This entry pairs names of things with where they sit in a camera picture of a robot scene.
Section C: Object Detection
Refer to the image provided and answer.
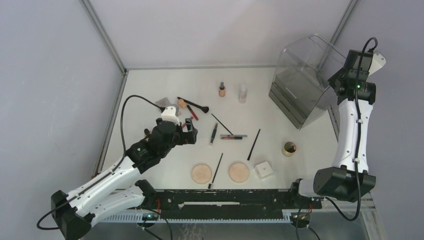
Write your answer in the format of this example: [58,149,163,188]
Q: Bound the beige makeup sponge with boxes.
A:
[177,99,187,109]

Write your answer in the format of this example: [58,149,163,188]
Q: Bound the clear eyeshadow palette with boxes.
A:
[155,97,172,112]

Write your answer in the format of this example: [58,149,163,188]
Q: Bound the round powder puff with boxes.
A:
[228,162,250,184]
[191,164,212,185]

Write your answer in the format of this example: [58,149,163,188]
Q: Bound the clear acrylic organizer box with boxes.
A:
[268,34,346,130]

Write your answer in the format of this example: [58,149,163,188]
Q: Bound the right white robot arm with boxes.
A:
[289,49,386,208]

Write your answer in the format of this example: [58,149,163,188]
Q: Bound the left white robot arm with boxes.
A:
[51,118,198,240]

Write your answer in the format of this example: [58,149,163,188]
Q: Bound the black makeup brush front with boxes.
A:
[207,153,224,190]

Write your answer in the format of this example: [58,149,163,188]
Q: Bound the black makeup brush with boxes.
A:
[246,129,261,161]
[207,153,224,190]

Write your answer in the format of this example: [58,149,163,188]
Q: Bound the black makeup brush right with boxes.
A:
[246,129,261,161]

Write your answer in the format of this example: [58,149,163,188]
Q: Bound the red lip gloss silver cap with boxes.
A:
[181,116,194,129]

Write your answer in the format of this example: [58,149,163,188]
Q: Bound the red lip gloss black cap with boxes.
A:
[187,105,199,121]

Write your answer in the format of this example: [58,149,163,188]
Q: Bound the black powder brush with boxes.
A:
[177,96,210,114]

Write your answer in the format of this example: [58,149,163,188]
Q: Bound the black concealer tube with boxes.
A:
[209,122,218,146]

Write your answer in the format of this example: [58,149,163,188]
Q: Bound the silver and red lip pencils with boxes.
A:
[220,134,248,140]

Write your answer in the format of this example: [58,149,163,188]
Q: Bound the foundation bottle with pump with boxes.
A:
[218,82,226,97]

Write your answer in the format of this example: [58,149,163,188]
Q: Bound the clear plastic bottle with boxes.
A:
[238,83,248,104]

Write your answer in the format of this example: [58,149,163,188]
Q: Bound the white cube box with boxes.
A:
[254,161,274,179]

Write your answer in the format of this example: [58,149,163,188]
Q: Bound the gold round jar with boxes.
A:
[281,141,297,157]

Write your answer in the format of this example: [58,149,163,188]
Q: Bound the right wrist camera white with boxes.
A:
[368,53,387,76]

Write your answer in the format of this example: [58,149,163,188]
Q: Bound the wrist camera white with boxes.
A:
[161,105,180,126]
[368,53,387,76]

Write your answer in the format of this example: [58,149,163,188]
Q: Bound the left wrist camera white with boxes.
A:
[161,105,180,126]

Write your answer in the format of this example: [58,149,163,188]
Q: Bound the black mounting rail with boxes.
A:
[142,189,322,221]

